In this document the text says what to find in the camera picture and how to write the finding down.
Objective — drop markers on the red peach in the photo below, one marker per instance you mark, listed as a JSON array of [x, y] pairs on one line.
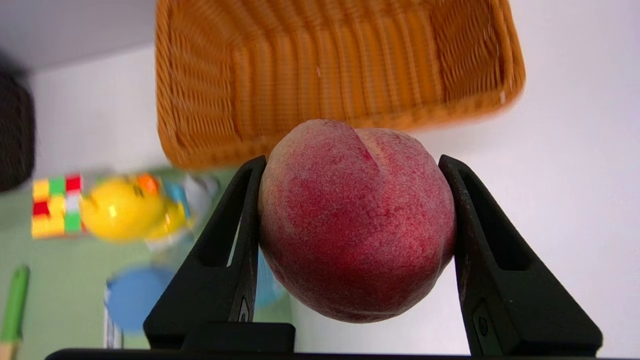
[[355, 225]]

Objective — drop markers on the dark brown wicker basket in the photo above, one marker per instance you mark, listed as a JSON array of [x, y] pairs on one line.
[[15, 140]]

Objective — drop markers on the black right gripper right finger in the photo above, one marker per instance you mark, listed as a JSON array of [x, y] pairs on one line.
[[515, 310]]

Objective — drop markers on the light green plastic tray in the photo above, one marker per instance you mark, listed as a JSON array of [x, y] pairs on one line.
[[55, 280]]

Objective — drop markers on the yellow duck scooter toy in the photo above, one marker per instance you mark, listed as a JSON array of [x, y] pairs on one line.
[[120, 210]]

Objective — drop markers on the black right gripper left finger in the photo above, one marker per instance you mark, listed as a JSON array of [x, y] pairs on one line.
[[215, 295]]

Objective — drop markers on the clear water bottle blue cap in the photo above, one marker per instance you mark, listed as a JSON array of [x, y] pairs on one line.
[[135, 297]]

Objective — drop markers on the orange wicker basket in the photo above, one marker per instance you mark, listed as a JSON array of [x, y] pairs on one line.
[[300, 70]]

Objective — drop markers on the colourful puzzle cube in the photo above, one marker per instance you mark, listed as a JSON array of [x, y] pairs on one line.
[[55, 210]]

